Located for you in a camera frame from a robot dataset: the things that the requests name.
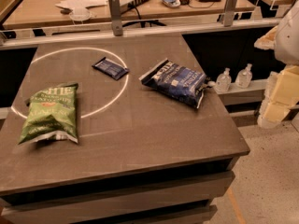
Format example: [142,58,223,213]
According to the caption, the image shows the metal bracket post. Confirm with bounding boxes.
[108,0,123,36]
[221,0,237,27]

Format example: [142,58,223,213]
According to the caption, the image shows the left clear sanitizer bottle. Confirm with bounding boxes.
[215,68,232,92]

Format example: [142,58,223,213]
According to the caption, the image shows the clear plastic lid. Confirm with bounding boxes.
[69,7,91,21]

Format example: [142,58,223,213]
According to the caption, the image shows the right metal bracket post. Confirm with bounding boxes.
[221,0,237,27]

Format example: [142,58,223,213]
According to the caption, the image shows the grey power strip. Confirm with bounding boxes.
[120,0,149,14]

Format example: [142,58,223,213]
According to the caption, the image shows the left metal bracket post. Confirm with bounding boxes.
[108,0,123,36]

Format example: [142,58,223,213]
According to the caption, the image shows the blue white packet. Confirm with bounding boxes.
[161,0,180,7]

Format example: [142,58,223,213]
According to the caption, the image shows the clear sanitizer bottle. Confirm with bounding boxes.
[235,63,252,88]
[215,68,232,92]

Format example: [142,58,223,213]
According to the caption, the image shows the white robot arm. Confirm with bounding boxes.
[254,1,299,129]

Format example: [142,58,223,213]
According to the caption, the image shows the green chip bag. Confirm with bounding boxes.
[19,83,78,144]

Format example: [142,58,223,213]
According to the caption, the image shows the blue chip bag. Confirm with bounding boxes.
[139,59,210,109]

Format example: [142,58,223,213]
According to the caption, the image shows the dark blue snack bar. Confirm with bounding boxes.
[92,57,129,80]

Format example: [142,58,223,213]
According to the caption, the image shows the right clear sanitizer bottle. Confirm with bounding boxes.
[235,63,252,88]

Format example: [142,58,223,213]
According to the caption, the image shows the white paper sheets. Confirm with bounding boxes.
[56,0,107,9]

